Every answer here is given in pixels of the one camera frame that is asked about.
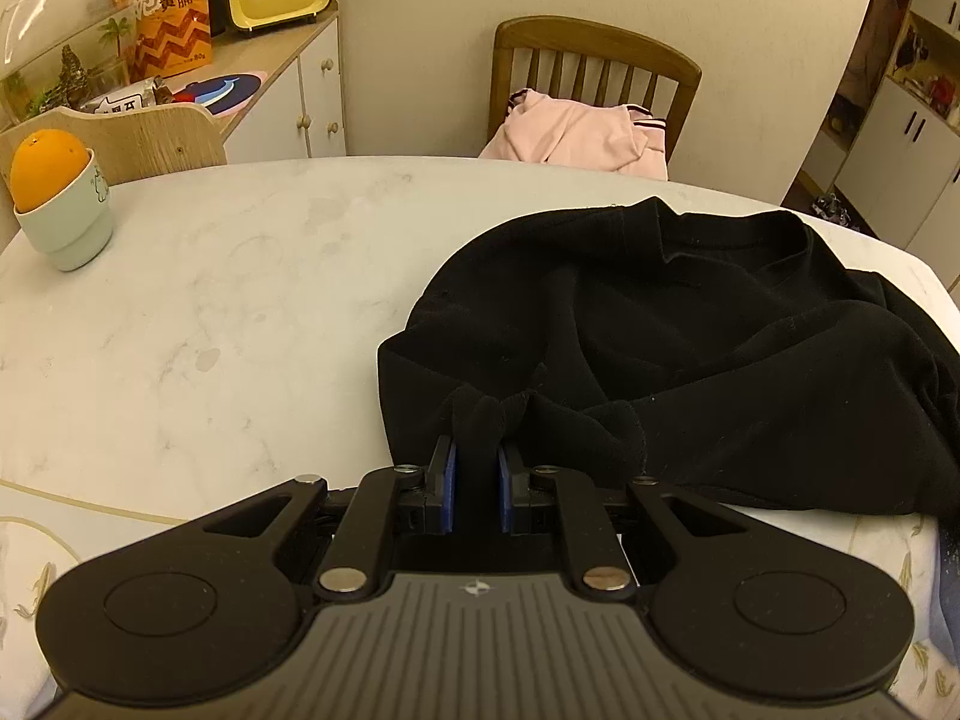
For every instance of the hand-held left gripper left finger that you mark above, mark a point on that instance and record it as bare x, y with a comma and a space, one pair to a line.
446, 487

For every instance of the black t-shirt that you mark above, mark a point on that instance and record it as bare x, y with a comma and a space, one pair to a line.
675, 360

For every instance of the pink hanging garment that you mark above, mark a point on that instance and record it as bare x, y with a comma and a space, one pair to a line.
874, 45

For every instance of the brown wooden chair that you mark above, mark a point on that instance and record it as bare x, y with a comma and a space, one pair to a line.
600, 37

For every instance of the light wooden chair back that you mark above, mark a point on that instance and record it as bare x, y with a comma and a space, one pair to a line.
150, 139

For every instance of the white cup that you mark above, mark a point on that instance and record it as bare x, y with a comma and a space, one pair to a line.
71, 232

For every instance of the grey snack packet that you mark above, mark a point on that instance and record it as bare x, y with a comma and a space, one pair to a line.
120, 101

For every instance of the glass terrarium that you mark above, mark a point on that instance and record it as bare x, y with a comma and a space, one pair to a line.
67, 75

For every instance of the row of shoes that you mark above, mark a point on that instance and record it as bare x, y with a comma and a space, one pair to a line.
834, 210

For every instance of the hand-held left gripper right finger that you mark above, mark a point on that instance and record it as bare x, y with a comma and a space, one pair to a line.
508, 491

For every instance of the white side cabinet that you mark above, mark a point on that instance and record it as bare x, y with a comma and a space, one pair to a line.
315, 97

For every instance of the orange snack bag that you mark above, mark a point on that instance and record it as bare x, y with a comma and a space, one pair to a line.
169, 30

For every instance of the blue and pink mat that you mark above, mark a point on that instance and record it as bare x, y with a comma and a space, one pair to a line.
225, 90

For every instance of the orange fruit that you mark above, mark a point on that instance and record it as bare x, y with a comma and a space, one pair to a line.
45, 165

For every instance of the pink garment with striped trim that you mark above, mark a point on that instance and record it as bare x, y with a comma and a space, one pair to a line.
570, 135

